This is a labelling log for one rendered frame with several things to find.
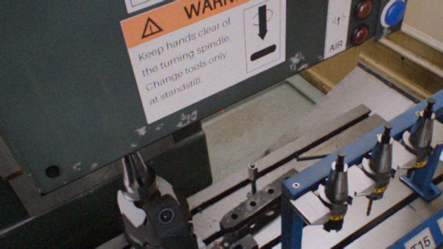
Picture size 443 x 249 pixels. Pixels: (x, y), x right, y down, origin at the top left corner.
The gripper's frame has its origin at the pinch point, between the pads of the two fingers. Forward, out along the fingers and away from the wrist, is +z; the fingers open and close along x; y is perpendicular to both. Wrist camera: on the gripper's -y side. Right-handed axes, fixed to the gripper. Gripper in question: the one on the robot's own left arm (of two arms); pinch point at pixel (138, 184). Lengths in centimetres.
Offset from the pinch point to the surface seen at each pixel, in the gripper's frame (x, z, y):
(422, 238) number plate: 54, -24, 36
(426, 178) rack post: 68, -13, 35
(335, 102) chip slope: 85, 37, 52
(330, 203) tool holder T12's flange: 28.1, -17.7, 7.9
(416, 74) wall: 101, 18, 36
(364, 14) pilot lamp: 24.2, -21.9, -33.7
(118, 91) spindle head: -3.1, -21.2, -36.5
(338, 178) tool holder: 29.8, -17.2, 2.5
